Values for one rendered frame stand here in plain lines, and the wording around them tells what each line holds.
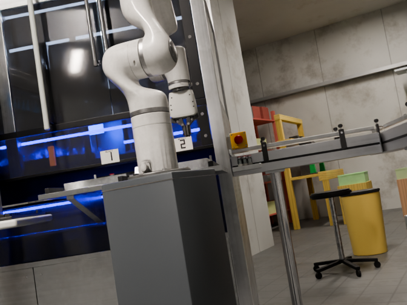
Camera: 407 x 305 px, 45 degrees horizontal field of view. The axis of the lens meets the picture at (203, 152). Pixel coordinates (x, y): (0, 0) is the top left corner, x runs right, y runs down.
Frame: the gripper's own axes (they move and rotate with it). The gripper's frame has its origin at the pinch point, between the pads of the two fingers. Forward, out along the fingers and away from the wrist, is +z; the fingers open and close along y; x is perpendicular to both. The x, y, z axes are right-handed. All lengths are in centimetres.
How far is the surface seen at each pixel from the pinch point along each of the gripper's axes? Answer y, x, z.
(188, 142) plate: 4.8, -37.9, 0.2
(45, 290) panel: 80, -38, 56
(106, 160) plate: 43, -38, 2
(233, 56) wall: -22, -421, -137
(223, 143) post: -10.9, -38.1, 3.4
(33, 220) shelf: 66, -5, 24
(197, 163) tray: -2.1, -0.7, 12.3
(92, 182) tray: 42.1, -12.0, 12.3
